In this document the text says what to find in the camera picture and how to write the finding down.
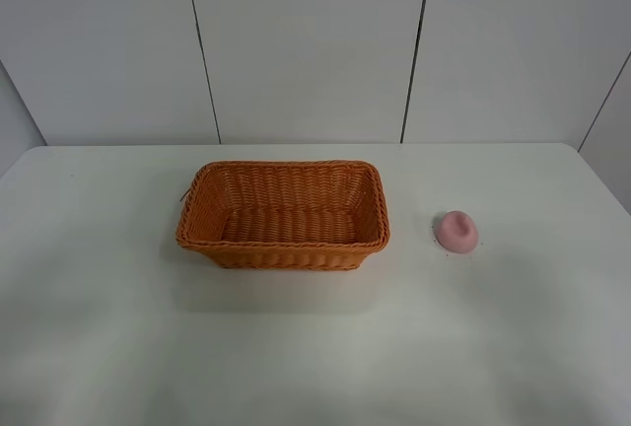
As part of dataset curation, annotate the orange woven rectangular basket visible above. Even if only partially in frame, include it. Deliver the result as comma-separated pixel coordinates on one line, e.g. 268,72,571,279
175,160,389,271

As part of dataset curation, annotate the pink peach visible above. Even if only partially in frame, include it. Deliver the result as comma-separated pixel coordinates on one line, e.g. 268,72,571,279
434,211,479,254

